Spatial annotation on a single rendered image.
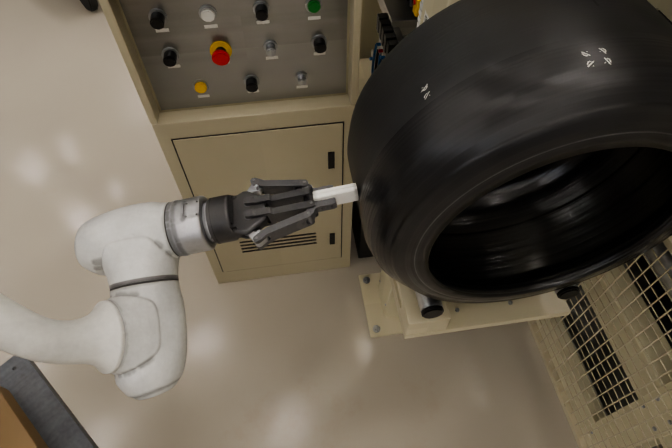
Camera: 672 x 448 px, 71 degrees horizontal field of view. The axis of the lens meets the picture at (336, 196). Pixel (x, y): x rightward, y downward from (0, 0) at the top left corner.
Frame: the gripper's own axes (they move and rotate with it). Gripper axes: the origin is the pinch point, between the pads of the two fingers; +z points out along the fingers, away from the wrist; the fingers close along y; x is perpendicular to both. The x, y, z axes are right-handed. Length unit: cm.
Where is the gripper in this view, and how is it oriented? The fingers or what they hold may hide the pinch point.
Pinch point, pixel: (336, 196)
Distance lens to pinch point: 75.4
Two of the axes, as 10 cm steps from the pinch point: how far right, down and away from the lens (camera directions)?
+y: -1.4, -7.8, 6.0
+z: 9.8, -2.0, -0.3
